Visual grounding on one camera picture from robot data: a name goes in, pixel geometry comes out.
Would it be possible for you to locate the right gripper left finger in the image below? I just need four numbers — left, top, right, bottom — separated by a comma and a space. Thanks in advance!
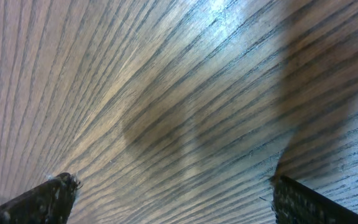
0, 172, 81, 224

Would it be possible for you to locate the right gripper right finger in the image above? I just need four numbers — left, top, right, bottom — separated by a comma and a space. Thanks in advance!
272, 175, 358, 224

